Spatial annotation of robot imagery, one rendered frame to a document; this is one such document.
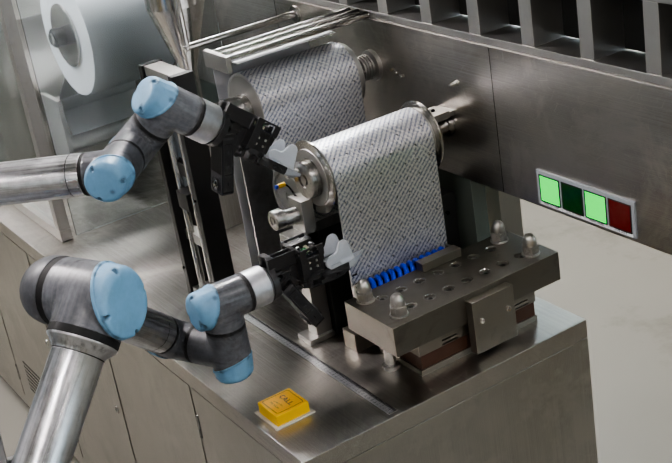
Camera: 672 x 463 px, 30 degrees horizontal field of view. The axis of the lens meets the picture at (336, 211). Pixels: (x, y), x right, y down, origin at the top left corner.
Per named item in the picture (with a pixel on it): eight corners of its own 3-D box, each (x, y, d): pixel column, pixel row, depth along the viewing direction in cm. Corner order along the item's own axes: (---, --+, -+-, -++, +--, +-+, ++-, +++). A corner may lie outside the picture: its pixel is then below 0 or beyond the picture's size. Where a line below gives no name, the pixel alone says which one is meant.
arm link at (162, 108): (124, 97, 221) (151, 63, 218) (174, 120, 228) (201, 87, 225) (130, 125, 216) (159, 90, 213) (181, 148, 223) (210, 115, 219)
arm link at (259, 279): (259, 316, 229) (238, 302, 235) (280, 306, 231) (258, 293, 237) (252, 279, 226) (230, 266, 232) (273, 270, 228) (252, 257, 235)
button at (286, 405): (259, 413, 231) (256, 402, 230) (291, 397, 234) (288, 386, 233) (278, 428, 226) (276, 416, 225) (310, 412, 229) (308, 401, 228)
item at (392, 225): (351, 291, 244) (337, 204, 237) (446, 249, 255) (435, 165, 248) (353, 292, 244) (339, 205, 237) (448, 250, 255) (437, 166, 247)
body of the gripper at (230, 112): (285, 129, 230) (234, 104, 223) (265, 172, 230) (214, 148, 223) (264, 121, 236) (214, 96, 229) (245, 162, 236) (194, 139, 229)
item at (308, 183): (305, 204, 241) (288, 170, 242) (314, 201, 242) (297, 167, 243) (318, 191, 235) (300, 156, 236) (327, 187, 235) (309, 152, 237)
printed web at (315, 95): (264, 283, 280) (222, 67, 260) (351, 247, 290) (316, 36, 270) (361, 343, 248) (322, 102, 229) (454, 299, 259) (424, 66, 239)
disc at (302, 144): (297, 202, 248) (286, 132, 242) (299, 201, 248) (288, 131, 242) (338, 223, 237) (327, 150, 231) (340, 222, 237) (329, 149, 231)
